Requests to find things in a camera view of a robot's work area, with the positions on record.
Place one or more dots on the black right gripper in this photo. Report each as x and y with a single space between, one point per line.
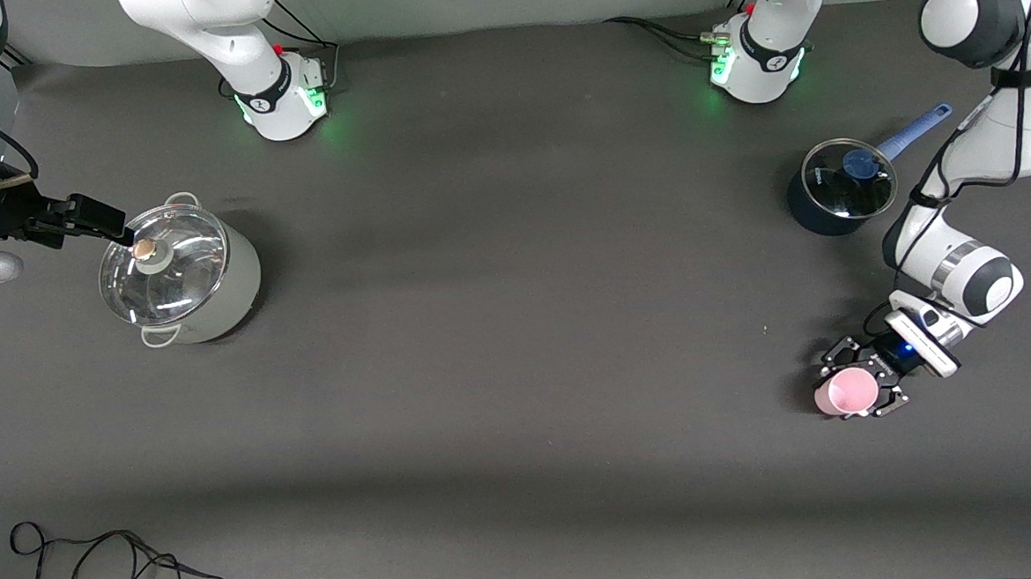
10 213

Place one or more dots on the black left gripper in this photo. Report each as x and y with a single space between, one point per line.
884 360

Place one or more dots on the pink cup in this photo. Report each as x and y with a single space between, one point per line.
843 391

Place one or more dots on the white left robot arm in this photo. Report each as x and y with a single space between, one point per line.
1002 149

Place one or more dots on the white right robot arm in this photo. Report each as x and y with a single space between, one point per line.
229 40

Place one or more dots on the glass lid with tan knob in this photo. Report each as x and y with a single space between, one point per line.
188 262

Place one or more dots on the dark blue saucepan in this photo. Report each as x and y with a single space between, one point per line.
807 217

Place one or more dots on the glass lid with blue knob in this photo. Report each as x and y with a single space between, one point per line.
837 193

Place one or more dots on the dark grey table mat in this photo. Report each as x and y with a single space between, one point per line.
520 369

